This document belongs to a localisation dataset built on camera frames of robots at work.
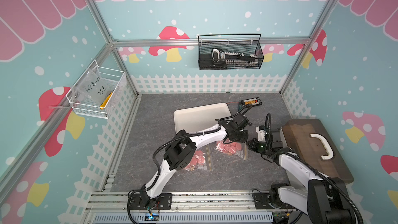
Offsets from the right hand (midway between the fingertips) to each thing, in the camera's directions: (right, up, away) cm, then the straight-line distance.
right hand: (246, 142), depth 89 cm
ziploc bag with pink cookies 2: (-24, -10, -3) cm, 26 cm away
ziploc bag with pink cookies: (-4, -4, +1) cm, 5 cm away
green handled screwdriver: (0, +17, +19) cm, 26 cm away
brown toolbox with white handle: (+31, +3, -8) cm, 32 cm away
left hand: (0, +1, -1) cm, 1 cm away
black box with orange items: (+12, +24, +24) cm, 36 cm away
